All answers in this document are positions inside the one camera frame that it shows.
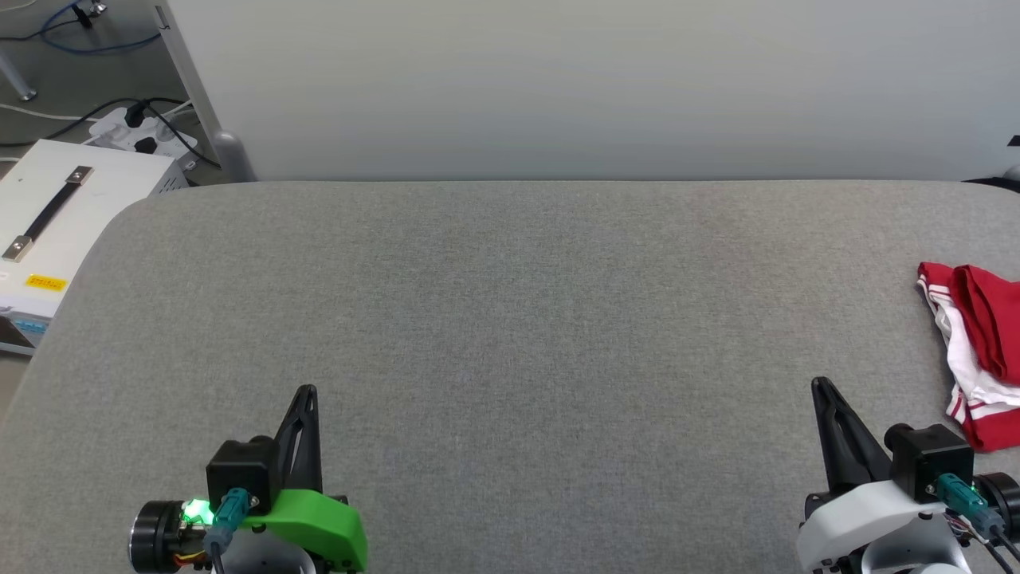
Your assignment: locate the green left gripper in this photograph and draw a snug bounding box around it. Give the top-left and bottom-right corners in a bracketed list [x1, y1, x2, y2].
[130, 385, 369, 573]

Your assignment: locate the white power strip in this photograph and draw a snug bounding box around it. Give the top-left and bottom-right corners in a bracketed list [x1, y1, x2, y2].
[88, 108, 200, 172]

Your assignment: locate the black power cable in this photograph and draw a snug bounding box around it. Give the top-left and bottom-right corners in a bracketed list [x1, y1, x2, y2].
[131, 100, 220, 170]
[0, 97, 192, 148]

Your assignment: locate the white box with black handle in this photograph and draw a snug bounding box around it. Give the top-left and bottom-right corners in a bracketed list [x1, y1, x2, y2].
[0, 140, 190, 356]

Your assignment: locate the red and white shirt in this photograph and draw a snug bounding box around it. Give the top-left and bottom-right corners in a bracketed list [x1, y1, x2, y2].
[916, 261, 1020, 454]

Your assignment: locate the blue floor cable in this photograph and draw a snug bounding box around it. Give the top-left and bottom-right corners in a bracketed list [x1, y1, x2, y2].
[40, 0, 160, 55]

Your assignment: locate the grey metal table leg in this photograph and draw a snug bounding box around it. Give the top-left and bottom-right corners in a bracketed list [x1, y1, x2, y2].
[0, 52, 37, 102]

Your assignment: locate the white partition panel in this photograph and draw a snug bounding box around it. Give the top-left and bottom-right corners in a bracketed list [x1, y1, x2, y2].
[154, 0, 1020, 184]

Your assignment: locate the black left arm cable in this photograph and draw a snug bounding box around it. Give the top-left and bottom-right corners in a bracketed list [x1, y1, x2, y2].
[203, 488, 256, 574]

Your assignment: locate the white floor cable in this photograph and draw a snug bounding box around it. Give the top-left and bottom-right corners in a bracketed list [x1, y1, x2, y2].
[0, 104, 92, 122]

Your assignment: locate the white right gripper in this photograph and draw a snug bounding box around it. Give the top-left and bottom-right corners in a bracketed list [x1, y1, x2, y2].
[795, 377, 1020, 573]

